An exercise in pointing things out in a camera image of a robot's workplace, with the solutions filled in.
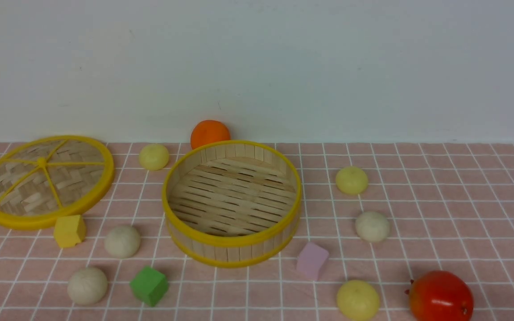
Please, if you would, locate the yellow bun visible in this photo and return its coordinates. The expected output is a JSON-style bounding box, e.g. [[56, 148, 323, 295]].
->
[[336, 279, 380, 321], [138, 144, 170, 171], [335, 166, 369, 195]]

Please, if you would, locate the white bun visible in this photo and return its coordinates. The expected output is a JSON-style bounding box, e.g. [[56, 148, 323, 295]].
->
[[104, 225, 141, 259], [67, 267, 108, 305], [355, 211, 391, 243]]

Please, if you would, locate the bamboo steamer tray yellow rim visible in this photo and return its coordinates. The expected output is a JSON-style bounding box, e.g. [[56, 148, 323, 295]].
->
[[162, 140, 303, 268]]

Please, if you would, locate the woven bamboo steamer lid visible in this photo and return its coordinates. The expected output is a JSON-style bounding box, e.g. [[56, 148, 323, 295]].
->
[[0, 136, 116, 230]]

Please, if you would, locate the orange fruit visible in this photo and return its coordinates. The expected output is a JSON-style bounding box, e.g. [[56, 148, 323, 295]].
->
[[190, 119, 231, 150]]

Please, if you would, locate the pink foam block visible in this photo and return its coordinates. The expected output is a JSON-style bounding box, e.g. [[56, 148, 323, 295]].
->
[[296, 242, 330, 282]]

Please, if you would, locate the green cube block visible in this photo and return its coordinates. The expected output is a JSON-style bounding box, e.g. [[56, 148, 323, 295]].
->
[[130, 266, 169, 307]]

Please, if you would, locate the yellow foam block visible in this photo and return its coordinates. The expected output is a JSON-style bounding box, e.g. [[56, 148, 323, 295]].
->
[[53, 215, 87, 248]]

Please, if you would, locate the red tomato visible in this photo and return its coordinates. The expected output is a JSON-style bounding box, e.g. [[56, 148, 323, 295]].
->
[[405, 270, 474, 321]]

